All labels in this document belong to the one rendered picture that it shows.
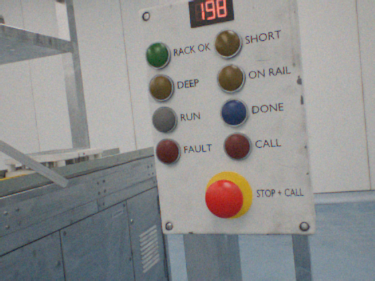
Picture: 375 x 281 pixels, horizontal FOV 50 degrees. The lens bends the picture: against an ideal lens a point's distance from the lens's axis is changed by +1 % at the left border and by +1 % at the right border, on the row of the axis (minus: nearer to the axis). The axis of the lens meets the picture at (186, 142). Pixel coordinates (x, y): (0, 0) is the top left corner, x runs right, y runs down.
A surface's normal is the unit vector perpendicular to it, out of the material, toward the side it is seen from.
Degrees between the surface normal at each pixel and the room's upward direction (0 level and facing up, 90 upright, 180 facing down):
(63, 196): 90
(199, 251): 90
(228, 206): 93
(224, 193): 85
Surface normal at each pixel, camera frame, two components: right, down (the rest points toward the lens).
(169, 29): -0.35, 0.08
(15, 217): 0.93, -0.07
